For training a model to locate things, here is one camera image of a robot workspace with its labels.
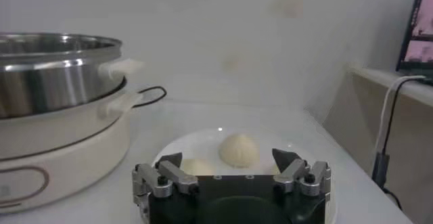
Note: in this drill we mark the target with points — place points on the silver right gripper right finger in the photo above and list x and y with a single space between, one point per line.
292 173

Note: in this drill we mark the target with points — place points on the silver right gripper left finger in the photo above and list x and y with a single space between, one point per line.
176 174

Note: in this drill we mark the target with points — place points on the steel perforated steamer pot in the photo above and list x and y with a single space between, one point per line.
50 83

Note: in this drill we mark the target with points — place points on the white round plate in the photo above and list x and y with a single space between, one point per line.
203 144

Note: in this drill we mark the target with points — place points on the white side table beige panel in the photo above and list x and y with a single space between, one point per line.
365 127

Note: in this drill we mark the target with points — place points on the black inline adapter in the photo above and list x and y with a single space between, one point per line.
380 169

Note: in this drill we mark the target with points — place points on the cream electric cooker base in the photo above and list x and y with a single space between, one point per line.
67 144

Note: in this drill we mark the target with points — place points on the black laptop bright windows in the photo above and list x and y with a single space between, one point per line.
417 25

